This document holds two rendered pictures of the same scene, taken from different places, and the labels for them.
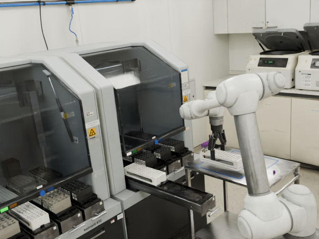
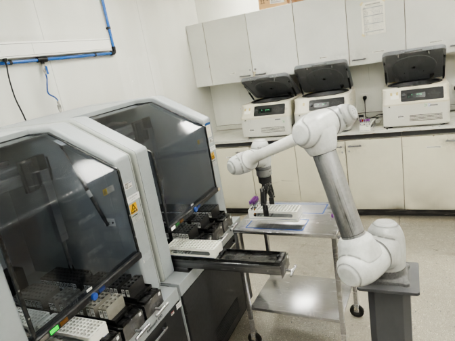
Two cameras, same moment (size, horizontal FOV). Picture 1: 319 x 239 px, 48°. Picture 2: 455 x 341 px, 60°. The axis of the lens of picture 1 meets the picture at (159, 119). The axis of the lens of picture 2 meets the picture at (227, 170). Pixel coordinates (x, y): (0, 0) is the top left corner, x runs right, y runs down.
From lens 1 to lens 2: 54 cm
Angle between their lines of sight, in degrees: 18
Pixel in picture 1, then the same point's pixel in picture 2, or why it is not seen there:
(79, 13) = (54, 73)
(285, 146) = (294, 195)
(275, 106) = (279, 155)
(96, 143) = (139, 222)
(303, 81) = not seen: hidden behind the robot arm
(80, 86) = (111, 153)
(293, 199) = (385, 234)
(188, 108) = (238, 162)
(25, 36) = not seen: outside the picture
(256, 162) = (348, 201)
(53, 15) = (23, 77)
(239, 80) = (318, 116)
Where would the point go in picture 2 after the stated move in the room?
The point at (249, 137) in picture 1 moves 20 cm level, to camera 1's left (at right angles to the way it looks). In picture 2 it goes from (337, 176) to (295, 188)
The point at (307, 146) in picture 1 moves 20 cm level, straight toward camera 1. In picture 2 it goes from (317, 191) to (321, 198)
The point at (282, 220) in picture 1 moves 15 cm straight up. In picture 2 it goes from (383, 258) to (381, 224)
